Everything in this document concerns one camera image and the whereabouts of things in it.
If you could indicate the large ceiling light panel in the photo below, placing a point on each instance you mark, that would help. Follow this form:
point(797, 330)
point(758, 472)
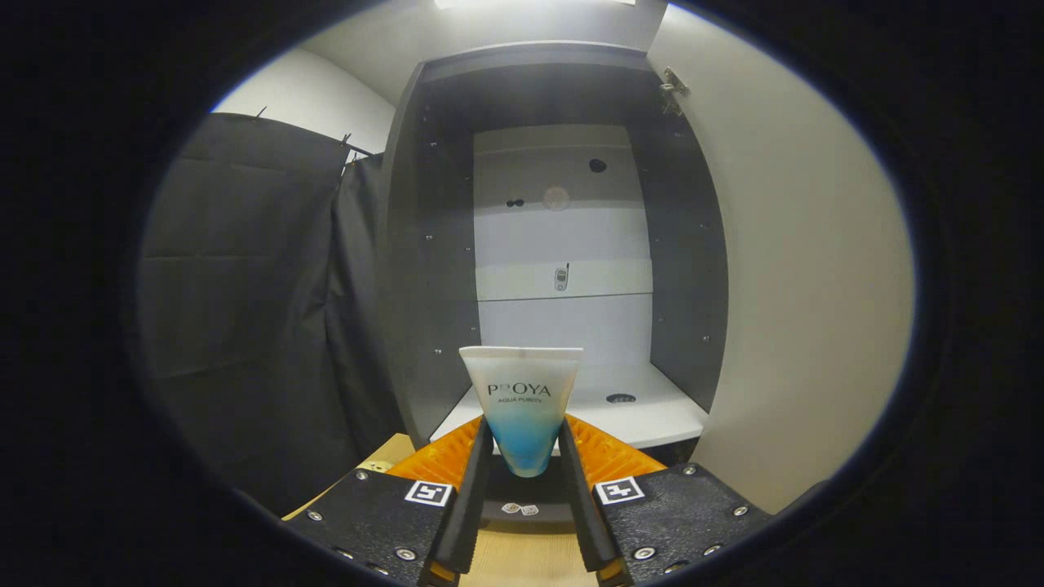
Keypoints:
point(530, 3)

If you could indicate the white and blue tube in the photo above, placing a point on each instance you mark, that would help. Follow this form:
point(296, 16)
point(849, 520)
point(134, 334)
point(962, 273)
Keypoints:
point(522, 424)

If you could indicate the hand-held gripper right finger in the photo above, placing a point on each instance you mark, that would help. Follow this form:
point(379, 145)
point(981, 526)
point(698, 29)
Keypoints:
point(583, 514)

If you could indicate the grey cabinet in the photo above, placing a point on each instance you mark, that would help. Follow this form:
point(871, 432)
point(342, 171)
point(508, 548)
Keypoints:
point(424, 285)

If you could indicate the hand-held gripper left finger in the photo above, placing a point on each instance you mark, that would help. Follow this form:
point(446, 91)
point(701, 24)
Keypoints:
point(469, 514)

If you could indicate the black backdrop cloth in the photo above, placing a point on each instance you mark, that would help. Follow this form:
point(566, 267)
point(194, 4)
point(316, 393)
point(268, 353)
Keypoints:
point(245, 326)

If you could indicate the white cabinet shelf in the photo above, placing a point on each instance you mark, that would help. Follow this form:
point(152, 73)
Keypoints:
point(644, 416)

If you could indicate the metal door hinge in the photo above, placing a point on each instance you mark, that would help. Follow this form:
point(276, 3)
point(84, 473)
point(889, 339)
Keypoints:
point(674, 86)

